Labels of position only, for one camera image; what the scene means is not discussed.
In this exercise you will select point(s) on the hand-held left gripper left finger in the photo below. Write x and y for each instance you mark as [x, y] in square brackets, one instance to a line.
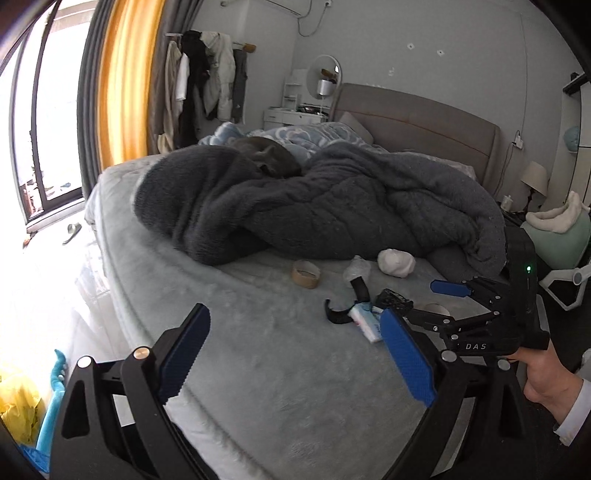
[184, 355]

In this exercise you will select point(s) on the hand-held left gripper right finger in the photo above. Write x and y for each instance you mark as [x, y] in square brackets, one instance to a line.
[408, 360]

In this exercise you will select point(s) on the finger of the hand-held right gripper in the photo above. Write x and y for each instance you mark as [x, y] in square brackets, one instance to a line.
[429, 321]
[450, 288]

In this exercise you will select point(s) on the black curved plastic piece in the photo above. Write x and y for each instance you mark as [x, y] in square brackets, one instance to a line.
[339, 318]

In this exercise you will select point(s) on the yellow plastic bag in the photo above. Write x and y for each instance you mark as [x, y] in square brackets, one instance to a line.
[21, 406]

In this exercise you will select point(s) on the person's right forearm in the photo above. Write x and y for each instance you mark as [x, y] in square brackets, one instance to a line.
[577, 408]

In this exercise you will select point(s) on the person's right hand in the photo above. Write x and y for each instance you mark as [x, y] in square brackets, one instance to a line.
[547, 383]

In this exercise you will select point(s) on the white chair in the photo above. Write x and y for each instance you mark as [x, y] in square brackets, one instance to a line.
[565, 286]

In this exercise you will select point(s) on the green cushion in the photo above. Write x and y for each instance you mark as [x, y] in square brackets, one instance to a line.
[563, 247]

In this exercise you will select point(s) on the white fleece cloth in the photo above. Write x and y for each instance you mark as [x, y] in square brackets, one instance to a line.
[558, 217]

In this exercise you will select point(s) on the bed with grey sheet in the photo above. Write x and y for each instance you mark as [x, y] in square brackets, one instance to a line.
[277, 392]

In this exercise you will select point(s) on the beige table lamp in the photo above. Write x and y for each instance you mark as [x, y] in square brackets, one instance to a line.
[534, 177]

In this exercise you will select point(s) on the brown tape roll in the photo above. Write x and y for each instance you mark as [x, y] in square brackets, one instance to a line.
[304, 282]

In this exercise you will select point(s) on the cyan plastic stick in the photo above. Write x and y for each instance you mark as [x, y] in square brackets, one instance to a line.
[51, 415]

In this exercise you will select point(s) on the dark grey fleece blanket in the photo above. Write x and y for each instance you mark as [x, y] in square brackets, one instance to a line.
[323, 212]

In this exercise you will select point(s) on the grey slipper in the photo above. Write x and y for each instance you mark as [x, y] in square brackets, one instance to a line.
[71, 233]

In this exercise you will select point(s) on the grey upholstered headboard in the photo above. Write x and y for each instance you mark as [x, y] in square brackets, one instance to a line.
[415, 124]

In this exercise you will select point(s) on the light blue globe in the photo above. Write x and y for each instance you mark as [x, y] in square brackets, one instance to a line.
[572, 138]

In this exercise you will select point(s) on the grey pillow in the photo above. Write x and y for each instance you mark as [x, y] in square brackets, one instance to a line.
[358, 125]

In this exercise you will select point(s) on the light blue patterned blanket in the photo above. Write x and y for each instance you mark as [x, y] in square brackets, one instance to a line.
[318, 136]

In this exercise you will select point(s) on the grey cat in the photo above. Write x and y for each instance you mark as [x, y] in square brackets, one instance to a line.
[272, 157]

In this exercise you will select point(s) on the white cylindrical container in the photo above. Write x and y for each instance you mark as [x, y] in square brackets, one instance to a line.
[325, 88]

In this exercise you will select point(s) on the white vanity table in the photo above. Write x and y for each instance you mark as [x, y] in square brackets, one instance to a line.
[281, 117]

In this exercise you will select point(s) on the white shelf organizer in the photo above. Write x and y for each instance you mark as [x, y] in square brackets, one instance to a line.
[295, 87]

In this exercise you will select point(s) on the round white mirror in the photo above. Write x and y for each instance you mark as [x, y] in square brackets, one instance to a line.
[325, 67]

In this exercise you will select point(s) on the dark grey curtain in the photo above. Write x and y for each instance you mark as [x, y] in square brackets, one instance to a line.
[92, 115]

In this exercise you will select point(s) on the beige hanging garment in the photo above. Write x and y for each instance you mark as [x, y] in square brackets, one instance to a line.
[171, 92]

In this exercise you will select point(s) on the dark grey hanging pants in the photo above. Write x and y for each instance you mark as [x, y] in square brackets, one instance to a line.
[239, 87]

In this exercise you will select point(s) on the yellow curtain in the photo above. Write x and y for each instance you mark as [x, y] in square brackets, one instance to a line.
[129, 83]

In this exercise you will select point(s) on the white hanging jacket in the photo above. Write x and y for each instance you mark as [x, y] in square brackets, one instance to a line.
[220, 78]

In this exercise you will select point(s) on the black hanging garment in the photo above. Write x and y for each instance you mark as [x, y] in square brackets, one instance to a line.
[196, 69]

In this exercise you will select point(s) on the white wall charger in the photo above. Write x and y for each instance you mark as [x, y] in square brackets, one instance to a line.
[518, 144]

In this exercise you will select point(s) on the black window frame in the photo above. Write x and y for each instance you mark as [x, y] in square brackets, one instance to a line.
[44, 138]

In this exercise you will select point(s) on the clothes rack rail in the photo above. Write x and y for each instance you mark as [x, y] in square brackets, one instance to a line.
[244, 45]

